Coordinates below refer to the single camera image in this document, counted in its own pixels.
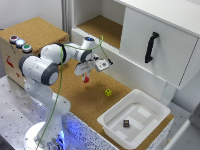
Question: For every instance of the white plastic box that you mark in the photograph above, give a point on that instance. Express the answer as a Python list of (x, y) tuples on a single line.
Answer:
[(133, 117)]

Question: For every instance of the white sliding door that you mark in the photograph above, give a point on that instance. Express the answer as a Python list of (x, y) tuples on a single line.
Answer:
[(156, 46)]

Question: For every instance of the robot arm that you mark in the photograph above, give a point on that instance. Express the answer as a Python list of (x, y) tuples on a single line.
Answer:
[(38, 68)]

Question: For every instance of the pink block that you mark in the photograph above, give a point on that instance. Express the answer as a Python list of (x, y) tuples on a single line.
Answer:
[(86, 79)]

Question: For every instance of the blue button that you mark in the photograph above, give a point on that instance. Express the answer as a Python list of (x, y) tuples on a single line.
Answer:
[(20, 43)]

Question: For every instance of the yellow block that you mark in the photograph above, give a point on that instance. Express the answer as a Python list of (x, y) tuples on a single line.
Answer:
[(108, 92)]

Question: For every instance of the purple block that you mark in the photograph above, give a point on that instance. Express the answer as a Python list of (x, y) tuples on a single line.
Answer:
[(126, 123)]

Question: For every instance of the green button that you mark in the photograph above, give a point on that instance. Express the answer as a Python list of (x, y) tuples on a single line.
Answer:
[(26, 48)]

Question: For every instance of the white cabinet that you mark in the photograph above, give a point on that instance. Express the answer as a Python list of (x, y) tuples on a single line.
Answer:
[(133, 40)]

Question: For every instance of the red button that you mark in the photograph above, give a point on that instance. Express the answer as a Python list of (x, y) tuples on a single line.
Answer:
[(14, 39)]

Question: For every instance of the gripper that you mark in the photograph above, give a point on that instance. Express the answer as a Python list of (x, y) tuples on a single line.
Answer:
[(87, 66)]

